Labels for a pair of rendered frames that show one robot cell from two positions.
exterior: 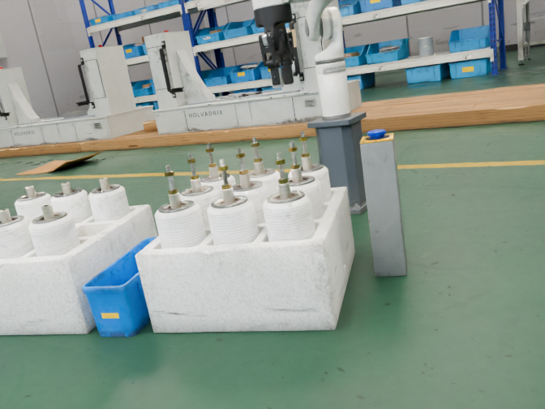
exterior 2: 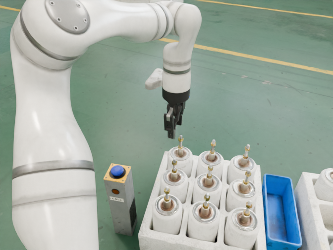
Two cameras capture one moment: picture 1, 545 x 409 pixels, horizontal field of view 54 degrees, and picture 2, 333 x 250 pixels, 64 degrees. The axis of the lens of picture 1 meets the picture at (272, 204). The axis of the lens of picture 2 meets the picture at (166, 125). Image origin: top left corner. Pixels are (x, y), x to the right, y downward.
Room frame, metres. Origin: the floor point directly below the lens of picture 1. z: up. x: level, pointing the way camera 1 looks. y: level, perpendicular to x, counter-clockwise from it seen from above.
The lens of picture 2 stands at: (1.74, -0.14, 0.97)
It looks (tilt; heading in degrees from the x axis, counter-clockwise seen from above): 38 degrees down; 176
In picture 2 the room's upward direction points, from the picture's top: straight up
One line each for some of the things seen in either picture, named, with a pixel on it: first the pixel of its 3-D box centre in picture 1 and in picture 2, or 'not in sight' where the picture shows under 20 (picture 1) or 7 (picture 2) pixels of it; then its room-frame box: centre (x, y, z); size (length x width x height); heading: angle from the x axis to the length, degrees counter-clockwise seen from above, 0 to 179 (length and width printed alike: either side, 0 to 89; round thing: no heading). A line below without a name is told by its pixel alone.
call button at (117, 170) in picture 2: (376, 135); (117, 171); (1.14, -0.25, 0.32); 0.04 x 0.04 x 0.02
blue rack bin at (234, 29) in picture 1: (244, 27); not in sight; (7.01, -0.02, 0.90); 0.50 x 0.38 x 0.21; 148
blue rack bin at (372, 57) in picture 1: (388, 51); not in sight; (6.02, -1.53, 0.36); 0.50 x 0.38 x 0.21; 149
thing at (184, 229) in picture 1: (185, 247); (239, 179); (1.07, 0.20, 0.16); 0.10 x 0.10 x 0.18
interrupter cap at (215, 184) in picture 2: (246, 187); (208, 182); (1.15, 0.05, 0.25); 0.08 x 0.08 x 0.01
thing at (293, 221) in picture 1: (292, 240); (179, 169); (1.01, -0.03, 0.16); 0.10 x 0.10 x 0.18
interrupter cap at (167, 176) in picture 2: (298, 181); (174, 177); (1.12, -0.06, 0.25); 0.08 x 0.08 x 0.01
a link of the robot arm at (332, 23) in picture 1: (327, 37); not in sight; (1.69, -0.25, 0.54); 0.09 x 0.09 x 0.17; 6
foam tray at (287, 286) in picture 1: (258, 253); (204, 210); (1.15, 0.05, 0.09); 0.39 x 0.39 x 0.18; 73
